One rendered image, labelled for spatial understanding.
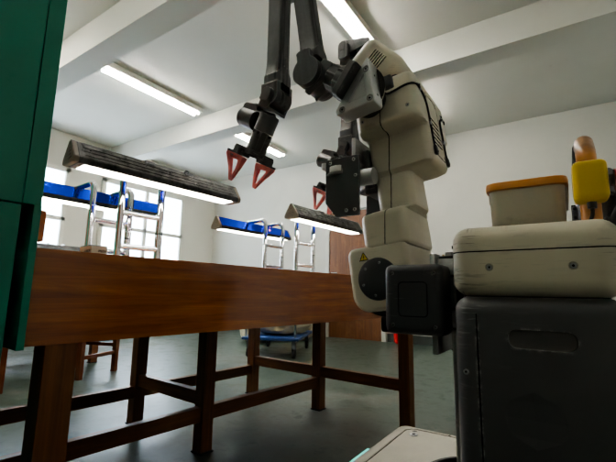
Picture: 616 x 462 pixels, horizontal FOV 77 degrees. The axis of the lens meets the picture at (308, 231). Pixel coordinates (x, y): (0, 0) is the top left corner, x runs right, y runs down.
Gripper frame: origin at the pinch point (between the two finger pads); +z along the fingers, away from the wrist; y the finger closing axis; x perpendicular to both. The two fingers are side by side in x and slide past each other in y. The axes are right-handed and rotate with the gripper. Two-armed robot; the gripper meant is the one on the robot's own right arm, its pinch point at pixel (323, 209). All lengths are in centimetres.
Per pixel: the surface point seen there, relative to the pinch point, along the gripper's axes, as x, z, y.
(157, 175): -35, 10, 46
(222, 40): -250, -98, -108
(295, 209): -31.5, 6.7, -26.0
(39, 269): 4, 29, 88
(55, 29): -14, -15, 92
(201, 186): -34.0, 9.5, 28.5
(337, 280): 10.2, 23.5, -14.5
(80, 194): -86, 35, 43
